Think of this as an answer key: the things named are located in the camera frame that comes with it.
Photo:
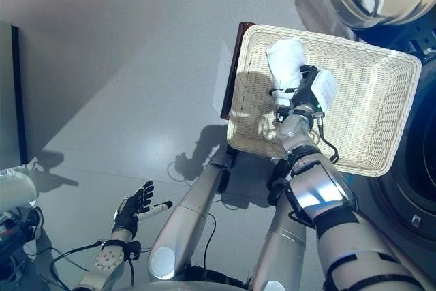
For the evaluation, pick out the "robot left black hand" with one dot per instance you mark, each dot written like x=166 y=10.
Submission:
x=131 y=209

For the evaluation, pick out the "robot right black hand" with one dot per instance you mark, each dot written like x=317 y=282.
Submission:
x=306 y=83

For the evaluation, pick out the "white cloth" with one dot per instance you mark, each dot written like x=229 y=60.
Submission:
x=286 y=62

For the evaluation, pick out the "robot left silver arm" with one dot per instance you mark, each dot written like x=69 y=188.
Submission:
x=109 y=260

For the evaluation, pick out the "grey front-load washing machine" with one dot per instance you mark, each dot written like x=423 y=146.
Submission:
x=419 y=168

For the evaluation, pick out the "robot left silver leg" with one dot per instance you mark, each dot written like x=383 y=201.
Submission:
x=184 y=219

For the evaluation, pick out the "robot silver leg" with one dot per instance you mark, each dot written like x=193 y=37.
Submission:
x=279 y=243
x=184 y=219

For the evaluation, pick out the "cream wicker basket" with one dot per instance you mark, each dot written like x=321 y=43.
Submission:
x=368 y=100

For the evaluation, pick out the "dark brown stool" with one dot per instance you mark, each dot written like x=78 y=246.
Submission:
x=235 y=66

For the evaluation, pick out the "robot grey torso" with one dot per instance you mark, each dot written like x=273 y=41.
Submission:
x=204 y=279

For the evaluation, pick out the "white rounded object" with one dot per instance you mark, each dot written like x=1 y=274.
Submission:
x=17 y=188

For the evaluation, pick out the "robot right silver leg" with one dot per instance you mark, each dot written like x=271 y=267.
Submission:
x=279 y=243

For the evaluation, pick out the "grey panel with black edge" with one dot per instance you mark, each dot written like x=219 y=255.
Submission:
x=17 y=100

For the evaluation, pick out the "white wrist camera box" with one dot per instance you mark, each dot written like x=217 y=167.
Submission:
x=325 y=88

